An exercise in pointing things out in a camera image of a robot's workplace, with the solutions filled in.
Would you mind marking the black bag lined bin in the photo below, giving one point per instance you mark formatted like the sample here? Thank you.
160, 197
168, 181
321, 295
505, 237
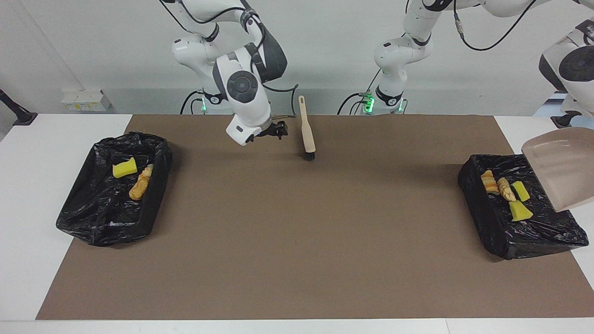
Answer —
547, 227
93, 218

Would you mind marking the white wall power box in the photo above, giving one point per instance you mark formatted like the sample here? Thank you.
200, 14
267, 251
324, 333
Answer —
86, 100

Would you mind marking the orange striped croissant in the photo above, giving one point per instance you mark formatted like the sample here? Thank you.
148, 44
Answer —
489, 182

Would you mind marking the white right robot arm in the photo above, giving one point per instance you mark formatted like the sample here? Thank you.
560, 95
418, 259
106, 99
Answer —
243, 88

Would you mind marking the green and yellow sponge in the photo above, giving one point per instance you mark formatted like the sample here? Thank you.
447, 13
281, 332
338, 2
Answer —
520, 191

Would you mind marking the brown paper table mat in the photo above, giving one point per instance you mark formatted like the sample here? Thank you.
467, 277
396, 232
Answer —
297, 269

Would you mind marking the pale flaky bread piece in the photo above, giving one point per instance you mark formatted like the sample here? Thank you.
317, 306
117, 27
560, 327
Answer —
506, 189
147, 171

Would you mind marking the notched yellow sponge piece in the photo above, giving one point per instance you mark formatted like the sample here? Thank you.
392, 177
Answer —
124, 168

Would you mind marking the brown bread roll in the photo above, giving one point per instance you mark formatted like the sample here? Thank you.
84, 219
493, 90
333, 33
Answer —
138, 189

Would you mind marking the beige plastic dustpan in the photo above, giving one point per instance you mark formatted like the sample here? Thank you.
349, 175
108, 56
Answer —
566, 167

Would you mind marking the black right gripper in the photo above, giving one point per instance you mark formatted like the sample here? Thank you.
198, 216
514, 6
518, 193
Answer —
268, 130

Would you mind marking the yellow sponge wedge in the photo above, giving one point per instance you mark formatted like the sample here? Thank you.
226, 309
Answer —
519, 212

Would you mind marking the black angled stand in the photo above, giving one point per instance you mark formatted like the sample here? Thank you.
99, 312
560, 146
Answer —
561, 121
16, 113

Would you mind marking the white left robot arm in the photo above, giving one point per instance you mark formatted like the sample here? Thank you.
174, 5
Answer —
399, 51

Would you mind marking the beige hand brush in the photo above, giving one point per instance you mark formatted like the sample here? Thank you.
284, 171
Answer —
306, 132

